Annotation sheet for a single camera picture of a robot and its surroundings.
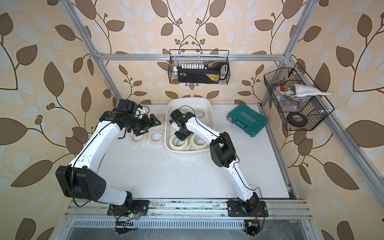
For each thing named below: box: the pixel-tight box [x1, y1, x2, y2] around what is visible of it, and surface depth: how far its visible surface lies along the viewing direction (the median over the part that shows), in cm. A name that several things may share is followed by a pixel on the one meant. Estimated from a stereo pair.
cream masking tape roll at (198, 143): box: [190, 133, 210, 150], surface depth 93 cm
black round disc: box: [286, 112, 308, 128], surface depth 73 cm
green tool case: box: [227, 103, 268, 138], surface depth 109 cm
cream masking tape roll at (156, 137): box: [148, 129, 165, 146], surface depth 101 cm
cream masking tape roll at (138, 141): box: [129, 133, 148, 147], surface depth 98 cm
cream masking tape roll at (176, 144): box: [169, 135, 190, 151], surface depth 93 cm
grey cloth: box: [279, 83, 332, 98], surface depth 63 cm
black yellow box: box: [177, 68, 221, 84], surface depth 86 cm
